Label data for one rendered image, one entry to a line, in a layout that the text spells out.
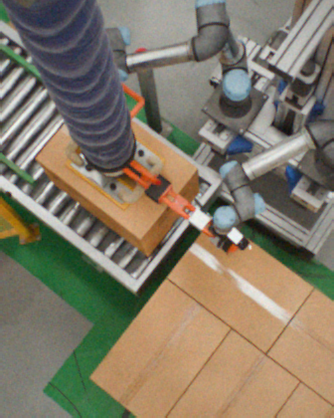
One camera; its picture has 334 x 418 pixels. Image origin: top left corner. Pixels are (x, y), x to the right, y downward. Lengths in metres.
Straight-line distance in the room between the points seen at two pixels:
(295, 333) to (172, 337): 0.59
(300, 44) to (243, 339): 1.69
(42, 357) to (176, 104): 1.65
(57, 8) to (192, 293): 2.14
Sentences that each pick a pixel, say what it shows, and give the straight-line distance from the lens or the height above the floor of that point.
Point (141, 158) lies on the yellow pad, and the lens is 3.32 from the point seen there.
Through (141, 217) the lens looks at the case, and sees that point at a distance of 3.27.
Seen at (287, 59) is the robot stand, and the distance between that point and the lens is 2.47.
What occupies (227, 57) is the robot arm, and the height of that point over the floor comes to 1.31.
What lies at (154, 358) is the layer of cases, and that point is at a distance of 3.73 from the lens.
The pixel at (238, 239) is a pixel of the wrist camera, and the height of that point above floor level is 1.37.
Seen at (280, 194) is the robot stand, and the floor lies 0.21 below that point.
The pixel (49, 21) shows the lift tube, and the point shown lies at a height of 2.59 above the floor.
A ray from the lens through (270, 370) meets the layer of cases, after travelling 3.73.
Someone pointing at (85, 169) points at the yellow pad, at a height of 1.12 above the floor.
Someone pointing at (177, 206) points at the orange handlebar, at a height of 1.23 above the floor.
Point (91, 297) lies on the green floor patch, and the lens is 4.34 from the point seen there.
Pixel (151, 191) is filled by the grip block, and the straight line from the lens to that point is 3.15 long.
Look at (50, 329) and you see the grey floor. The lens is 4.36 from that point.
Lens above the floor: 4.26
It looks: 75 degrees down
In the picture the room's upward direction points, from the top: 10 degrees counter-clockwise
